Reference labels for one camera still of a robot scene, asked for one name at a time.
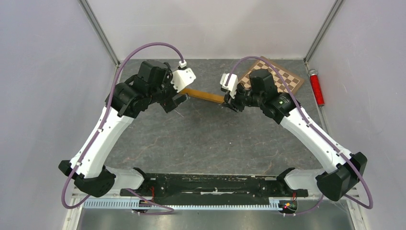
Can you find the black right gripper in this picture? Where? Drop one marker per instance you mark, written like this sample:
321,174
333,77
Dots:
234,103

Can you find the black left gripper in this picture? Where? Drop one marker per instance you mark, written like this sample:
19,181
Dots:
169,103

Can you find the wooden picture frame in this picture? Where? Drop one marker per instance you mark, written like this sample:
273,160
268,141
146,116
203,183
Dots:
203,95

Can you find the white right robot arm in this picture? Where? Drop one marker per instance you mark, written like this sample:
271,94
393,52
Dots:
336,176

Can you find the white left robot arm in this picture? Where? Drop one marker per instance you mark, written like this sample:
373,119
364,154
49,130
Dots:
155,82

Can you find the wooden chessboard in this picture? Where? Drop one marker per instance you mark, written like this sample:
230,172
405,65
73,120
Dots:
293,81

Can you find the red cylinder tool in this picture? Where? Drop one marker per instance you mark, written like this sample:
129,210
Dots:
313,76

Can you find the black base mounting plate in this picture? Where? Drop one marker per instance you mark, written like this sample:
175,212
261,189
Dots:
215,199

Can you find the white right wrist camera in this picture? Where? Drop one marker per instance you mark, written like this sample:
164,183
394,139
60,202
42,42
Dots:
229,84

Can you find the left corner aluminium post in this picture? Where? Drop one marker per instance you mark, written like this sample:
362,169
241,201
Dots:
92,18

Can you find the corner aluminium post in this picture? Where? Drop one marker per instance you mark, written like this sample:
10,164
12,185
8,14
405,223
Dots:
92,18
323,29

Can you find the white toothed cable rail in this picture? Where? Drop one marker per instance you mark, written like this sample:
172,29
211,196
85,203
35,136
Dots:
135,203

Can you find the right corner aluminium post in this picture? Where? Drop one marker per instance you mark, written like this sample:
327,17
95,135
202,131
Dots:
323,29

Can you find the aluminium table edge rail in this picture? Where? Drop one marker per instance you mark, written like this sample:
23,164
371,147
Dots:
160,185

